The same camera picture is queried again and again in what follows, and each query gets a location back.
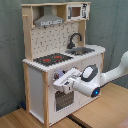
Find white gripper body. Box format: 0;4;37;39
53;68;81;93

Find toy oven door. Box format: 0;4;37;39
55;91;74;111

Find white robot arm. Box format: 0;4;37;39
53;51;128;98

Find wooden toy kitchen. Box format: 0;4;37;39
22;2;105;127

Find left red oven knob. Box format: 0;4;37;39
54;72;64;80

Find white cupboard door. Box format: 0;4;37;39
79;55;102;106

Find black stovetop red burners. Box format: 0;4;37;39
34;53;71;66

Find grey toy sink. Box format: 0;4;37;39
65;47;95;55

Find black toy faucet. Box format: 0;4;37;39
67;33;82;49

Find grey range hood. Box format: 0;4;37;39
35;6;64;27

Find toy microwave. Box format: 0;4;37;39
67;4;89;21

